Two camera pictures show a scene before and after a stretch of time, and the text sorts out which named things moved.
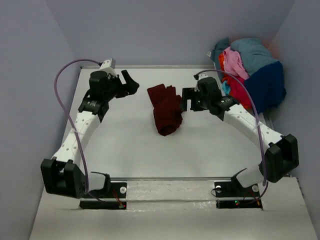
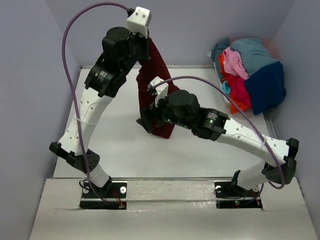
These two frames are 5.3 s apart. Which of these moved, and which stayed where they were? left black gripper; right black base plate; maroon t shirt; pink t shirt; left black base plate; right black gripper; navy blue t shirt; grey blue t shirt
Moved: right black gripper; left black gripper; maroon t shirt
Stayed: left black base plate; navy blue t shirt; pink t shirt; right black base plate; grey blue t shirt
